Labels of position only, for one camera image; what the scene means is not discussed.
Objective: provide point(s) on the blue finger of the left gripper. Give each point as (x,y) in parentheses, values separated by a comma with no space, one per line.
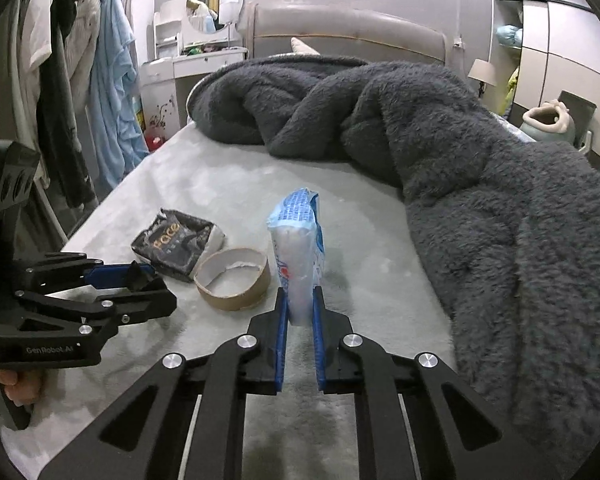
(121,275)

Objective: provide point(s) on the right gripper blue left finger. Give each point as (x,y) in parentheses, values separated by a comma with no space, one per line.
(255,360)

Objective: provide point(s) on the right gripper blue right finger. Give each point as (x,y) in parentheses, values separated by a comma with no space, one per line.
(344,360)

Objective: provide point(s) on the blue white tissue pack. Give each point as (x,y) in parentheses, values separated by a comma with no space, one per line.
(298,244)

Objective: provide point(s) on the person's left hand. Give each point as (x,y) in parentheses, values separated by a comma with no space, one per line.
(22,388)

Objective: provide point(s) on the black face mask packet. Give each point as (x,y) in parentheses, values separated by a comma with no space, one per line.
(175,244)

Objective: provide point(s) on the grey bed mattress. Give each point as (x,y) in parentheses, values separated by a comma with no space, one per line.
(371,272)

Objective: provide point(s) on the brown tape roll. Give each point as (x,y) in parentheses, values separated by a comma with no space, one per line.
(233,279)

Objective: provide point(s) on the light blue hanging garment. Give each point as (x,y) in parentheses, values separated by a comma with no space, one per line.
(120,145)

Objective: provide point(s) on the black hanging garment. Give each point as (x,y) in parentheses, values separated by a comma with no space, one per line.
(57,135)

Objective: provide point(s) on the dark grey fleece blanket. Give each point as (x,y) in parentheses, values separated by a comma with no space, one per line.
(508,232)

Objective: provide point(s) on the grey knit hanging sweater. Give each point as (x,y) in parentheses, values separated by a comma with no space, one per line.
(25,35)

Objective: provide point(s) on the white dressing table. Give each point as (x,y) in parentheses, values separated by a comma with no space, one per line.
(184,54)

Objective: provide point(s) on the round vanity mirror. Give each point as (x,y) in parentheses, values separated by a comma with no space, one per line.
(209,16)

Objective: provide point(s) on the grey padded headboard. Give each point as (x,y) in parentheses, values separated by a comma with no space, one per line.
(268,29)

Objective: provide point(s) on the white pillow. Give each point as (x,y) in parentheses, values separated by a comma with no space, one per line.
(299,47)

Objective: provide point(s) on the green frog plush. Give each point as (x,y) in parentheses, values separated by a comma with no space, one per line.
(550,122)

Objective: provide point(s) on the small bedside lamp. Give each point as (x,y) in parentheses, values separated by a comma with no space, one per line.
(484,73)

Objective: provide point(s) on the white grey wardrobe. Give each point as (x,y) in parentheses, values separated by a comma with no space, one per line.
(553,46)

